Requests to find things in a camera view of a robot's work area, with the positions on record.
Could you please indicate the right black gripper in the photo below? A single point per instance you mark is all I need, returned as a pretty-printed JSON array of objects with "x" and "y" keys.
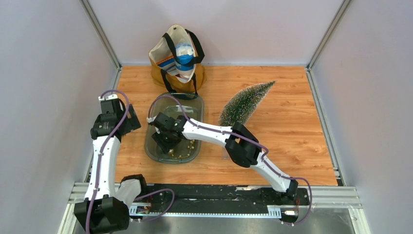
[{"x": 166, "y": 146}]

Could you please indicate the gold bead garland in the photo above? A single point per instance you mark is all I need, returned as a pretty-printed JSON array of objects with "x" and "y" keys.
[{"x": 183, "y": 149}]

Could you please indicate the clear glass tray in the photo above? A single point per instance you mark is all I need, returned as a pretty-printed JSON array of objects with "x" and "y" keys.
[{"x": 173, "y": 105}]

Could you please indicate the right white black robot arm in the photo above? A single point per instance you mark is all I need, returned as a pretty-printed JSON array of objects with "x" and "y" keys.
[{"x": 242, "y": 147}]

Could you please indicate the yellow canvas tote bag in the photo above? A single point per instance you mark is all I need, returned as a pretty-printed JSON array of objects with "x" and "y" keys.
[{"x": 163, "y": 57}]

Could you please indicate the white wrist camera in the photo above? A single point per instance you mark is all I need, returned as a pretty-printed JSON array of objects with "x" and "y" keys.
[
  {"x": 108, "y": 97},
  {"x": 150, "y": 119}
]

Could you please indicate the aluminium frame rail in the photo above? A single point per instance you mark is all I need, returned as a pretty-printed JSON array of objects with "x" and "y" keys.
[{"x": 320, "y": 197}]

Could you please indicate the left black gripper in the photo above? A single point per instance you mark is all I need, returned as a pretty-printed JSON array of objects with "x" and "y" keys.
[{"x": 132, "y": 123}]

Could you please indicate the clear plastic battery box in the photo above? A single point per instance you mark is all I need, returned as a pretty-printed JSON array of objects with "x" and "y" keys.
[{"x": 225, "y": 156}]

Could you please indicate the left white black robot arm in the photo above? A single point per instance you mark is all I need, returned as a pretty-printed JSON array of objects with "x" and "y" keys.
[{"x": 105, "y": 208}]

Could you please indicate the blue white bottle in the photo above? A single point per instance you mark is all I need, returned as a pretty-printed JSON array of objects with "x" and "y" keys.
[{"x": 185, "y": 53}]

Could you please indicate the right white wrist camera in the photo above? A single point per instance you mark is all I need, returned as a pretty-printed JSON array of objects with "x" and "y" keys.
[{"x": 150, "y": 119}]

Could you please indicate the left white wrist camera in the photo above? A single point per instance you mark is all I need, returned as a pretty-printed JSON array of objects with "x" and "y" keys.
[{"x": 108, "y": 97}]

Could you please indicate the small frosted christmas tree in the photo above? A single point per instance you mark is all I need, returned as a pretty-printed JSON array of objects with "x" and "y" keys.
[{"x": 243, "y": 104}]

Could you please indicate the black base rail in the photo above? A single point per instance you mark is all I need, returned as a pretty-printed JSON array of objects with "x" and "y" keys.
[{"x": 217, "y": 199}]

